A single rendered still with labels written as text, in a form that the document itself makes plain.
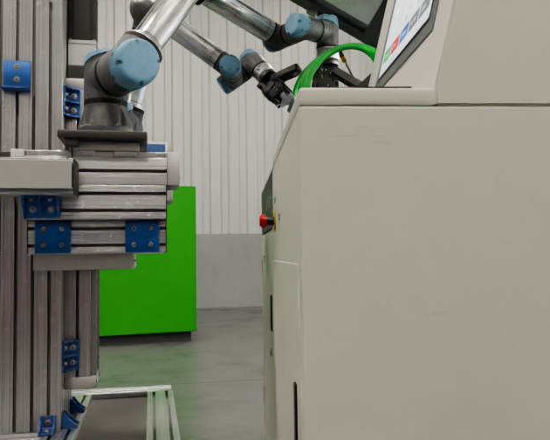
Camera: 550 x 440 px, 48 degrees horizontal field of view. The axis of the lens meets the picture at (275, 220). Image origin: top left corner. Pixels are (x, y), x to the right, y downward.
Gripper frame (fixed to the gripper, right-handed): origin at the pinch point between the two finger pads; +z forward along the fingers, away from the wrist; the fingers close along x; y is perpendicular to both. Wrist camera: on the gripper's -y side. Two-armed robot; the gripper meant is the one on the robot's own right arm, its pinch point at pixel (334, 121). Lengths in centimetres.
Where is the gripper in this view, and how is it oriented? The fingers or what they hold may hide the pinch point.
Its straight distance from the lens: 208.2
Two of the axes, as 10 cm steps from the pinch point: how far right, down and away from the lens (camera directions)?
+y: -10.0, 0.1, -0.7
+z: 0.1, 10.0, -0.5
